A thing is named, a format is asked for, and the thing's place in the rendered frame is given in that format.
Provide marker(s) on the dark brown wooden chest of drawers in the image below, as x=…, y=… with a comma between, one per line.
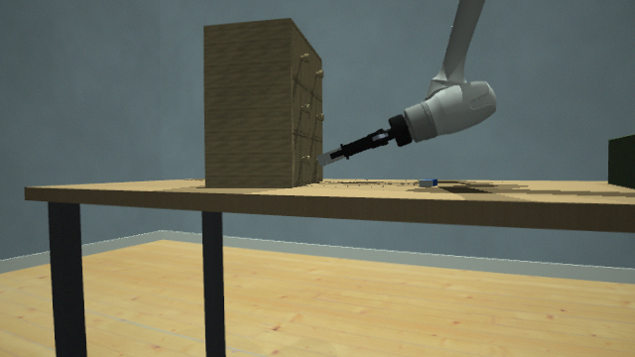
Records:
x=248, y=104

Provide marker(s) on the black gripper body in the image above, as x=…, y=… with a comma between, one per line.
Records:
x=399, y=131

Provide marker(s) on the blue and white eraser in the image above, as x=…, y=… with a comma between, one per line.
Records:
x=428, y=182

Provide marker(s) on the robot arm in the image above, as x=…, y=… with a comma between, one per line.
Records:
x=449, y=110

